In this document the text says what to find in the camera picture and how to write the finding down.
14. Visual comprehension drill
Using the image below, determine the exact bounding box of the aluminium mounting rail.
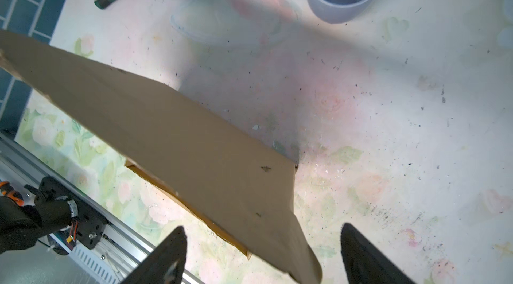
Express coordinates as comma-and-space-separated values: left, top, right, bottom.
1, 135, 199, 283

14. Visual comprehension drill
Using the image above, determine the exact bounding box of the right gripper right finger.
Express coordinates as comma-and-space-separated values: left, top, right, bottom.
340, 223, 414, 284

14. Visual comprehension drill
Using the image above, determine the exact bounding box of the orange black screwdriver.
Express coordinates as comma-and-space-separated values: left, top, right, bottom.
0, 181, 24, 207

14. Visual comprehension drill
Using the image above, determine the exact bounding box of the brown cardboard box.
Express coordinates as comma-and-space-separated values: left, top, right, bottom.
1, 31, 322, 283

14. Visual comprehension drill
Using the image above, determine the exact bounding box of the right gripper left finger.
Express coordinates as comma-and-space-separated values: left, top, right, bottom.
122, 226, 187, 284

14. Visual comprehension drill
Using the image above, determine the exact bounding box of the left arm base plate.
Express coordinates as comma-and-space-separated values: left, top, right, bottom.
36, 177, 109, 256

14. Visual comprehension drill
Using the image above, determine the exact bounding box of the white slotted cable duct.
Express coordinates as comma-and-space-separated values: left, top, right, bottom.
68, 244, 122, 284

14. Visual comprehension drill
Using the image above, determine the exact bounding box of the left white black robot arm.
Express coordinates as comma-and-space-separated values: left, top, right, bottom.
1, 197, 77, 253

